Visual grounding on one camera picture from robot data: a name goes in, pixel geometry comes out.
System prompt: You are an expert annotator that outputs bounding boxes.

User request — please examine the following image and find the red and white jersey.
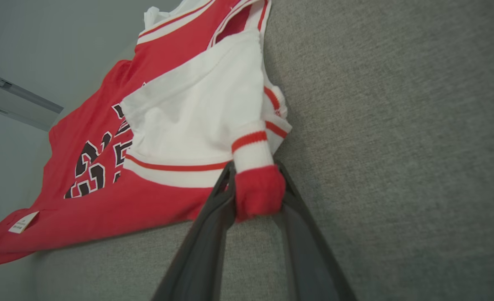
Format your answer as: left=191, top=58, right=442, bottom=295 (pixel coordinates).
left=0, top=0, right=293, bottom=269

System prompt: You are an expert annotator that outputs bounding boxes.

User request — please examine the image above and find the grey fabric sofa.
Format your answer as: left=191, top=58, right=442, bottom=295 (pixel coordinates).
left=33, top=0, right=494, bottom=301

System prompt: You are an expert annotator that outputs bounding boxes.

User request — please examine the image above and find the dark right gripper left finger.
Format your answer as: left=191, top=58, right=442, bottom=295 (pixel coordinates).
left=151, top=161, right=237, bottom=301

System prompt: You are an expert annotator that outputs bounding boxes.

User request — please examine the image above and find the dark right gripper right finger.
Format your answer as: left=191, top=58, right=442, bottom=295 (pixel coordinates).
left=271, top=161, right=358, bottom=301

